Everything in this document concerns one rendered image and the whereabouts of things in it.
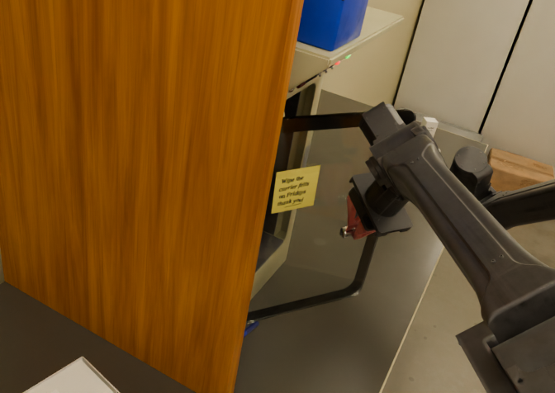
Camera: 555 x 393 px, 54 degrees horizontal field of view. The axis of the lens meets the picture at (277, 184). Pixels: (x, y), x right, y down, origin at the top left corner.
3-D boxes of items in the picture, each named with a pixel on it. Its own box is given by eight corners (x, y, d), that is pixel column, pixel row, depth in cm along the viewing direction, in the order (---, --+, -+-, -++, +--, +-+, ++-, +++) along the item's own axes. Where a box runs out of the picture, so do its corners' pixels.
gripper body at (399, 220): (373, 239, 80) (399, 214, 74) (346, 182, 84) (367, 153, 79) (408, 232, 83) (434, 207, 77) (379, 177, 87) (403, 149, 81)
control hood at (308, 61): (235, 106, 72) (244, 32, 67) (329, 55, 98) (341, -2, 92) (314, 135, 68) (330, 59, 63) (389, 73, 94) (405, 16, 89)
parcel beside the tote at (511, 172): (472, 203, 350) (488, 165, 335) (475, 181, 377) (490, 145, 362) (539, 224, 340) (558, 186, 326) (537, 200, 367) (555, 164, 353)
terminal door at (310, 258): (214, 328, 94) (244, 119, 74) (358, 292, 108) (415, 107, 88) (215, 331, 94) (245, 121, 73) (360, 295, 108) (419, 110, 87)
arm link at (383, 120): (375, 179, 68) (437, 143, 66) (333, 109, 72) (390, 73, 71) (390, 202, 78) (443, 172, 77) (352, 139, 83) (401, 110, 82)
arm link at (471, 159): (471, 239, 101) (506, 215, 103) (486, 209, 92) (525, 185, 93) (429, 192, 107) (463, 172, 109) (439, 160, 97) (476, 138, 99)
